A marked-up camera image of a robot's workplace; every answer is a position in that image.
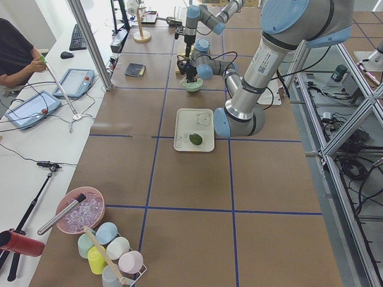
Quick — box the light green bowl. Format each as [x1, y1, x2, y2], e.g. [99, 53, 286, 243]
[182, 78, 203, 92]

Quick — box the near teach pendant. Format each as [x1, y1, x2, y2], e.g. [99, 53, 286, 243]
[5, 90, 62, 130]

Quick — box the blue cup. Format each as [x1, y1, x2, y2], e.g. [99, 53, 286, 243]
[96, 222, 118, 245]

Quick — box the seated person black shirt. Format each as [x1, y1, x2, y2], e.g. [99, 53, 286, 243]
[1, 18, 46, 88]

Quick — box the far teach pendant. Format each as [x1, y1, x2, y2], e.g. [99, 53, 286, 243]
[60, 68, 95, 99]

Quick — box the green cup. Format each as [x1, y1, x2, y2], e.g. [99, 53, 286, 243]
[77, 233, 94, 259]

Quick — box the metal scoop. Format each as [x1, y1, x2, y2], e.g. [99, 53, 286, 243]
[156, 17, 183, 27]

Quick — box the black keyboard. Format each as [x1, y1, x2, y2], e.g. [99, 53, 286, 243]
[69, 24, 87, 51]

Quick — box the black selfie stick tripod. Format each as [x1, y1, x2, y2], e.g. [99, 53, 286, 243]
[1, 161, 61, 282]

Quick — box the wooden rack handle stick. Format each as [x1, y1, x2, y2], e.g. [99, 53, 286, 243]
[83, 226, 127, 286]

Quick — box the black computer mouse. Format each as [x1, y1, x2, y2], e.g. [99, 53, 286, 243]
[60, 51, 74, 59]

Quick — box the red cylinder cup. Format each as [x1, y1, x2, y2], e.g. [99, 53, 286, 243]
[1, 230, 45, 257]

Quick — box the teach pendant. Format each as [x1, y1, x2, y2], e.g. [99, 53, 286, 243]
[5, 90, 62, 130]
[60, 68, 95, 99]

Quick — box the white serving tray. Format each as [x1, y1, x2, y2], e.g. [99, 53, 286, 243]
[174, 108, 215, 152]

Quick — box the clear grey cup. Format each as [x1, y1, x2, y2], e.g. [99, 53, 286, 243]
[102, 265, 122, 287]

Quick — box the pink cup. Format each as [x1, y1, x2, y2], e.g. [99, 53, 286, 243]
[118, 251, 144, 274]

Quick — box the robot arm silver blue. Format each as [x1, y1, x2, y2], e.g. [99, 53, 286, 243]
[175, 0, 245, 57]
[179, 1, 354, 138]

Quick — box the white cup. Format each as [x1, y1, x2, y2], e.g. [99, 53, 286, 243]
[106, 236, 130, 260]

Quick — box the white wire cup rack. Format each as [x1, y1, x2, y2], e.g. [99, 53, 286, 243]
[115, 231, 148, 282]

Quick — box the aluminium frame post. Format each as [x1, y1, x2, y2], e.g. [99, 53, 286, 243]
[67, 0, 113, 91]

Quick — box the grey yellow folded cloth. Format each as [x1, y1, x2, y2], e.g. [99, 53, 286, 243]
[124, 63, 146, 78]

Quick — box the wooden mug tree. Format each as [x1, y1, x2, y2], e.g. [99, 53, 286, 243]
[133, 8, 151, 44]

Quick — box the long metal reacher stick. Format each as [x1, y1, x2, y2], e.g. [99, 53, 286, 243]
[40, 55, 82, 121]

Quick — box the green avocado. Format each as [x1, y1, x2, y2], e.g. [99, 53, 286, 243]
[189, 133, 203, 146]

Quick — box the yellow cup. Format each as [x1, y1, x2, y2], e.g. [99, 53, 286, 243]
[87, 246, 107, 275]

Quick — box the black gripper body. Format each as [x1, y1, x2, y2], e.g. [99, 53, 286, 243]
[184, 27, 196, 54]
[186, 59, 197, 83]

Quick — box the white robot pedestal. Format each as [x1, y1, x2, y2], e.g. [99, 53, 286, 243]
[257, 80, 282, 106]

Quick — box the wooden cutting board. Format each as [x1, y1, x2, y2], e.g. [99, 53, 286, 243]
[175, 44, 191, 75]

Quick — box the pink bowl with ice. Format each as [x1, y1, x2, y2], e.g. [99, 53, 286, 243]
[56, 187, 105, 234]

